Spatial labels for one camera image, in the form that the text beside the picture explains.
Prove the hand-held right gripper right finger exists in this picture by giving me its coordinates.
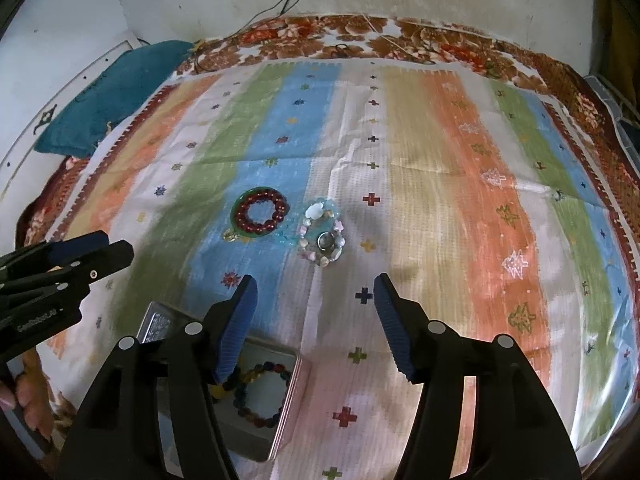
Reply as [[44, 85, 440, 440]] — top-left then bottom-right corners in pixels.
[[374, 273, 583, 480]]

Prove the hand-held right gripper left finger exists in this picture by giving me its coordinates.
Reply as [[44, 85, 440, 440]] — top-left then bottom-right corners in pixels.
[[57, 275, 258, 480]]

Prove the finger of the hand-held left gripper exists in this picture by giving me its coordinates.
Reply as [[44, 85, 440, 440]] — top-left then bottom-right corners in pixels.
[[0, 230, 111, 281], [0, 240, 135, 298]]

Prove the multicolour bead bracelet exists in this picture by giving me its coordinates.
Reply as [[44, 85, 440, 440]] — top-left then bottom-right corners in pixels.
[[210, 359, 292, 430]]

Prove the green bangle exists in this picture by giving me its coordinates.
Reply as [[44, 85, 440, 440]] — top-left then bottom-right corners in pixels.
[[229, 186, 292, 239]]

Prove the red bead bracelet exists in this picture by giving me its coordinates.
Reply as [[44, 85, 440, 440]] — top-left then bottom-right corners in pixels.
[[237, 191, 290, 234]]

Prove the metal tin box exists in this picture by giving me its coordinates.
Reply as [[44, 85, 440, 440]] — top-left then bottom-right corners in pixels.
[[135, 301, 304, 464]]

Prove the clear blue bangle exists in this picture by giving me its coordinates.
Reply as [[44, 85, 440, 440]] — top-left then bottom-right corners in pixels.
[[279, 197, 342, 247]]

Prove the pastel bead bracelet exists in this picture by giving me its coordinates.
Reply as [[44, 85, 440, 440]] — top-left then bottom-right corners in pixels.
[[298, 200, 349, 267]]

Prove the person's left hand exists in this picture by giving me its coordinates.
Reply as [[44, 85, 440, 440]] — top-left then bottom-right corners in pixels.
[[0, 352, 57, 443]]

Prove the striped woven mat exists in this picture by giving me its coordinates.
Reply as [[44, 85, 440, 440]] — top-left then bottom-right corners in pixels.
[[47, 57, 640, 480]]

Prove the teal cloth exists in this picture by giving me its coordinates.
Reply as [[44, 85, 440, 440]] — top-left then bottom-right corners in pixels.
[[34, 40, 193, 158]]

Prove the brown floral blanket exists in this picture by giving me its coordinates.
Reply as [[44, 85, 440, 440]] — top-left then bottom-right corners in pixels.
[[22, 12, 640, 281]]

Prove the clear plastic container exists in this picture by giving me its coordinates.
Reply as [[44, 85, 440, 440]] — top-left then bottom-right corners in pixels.
[[582, 72, 640, 153]]

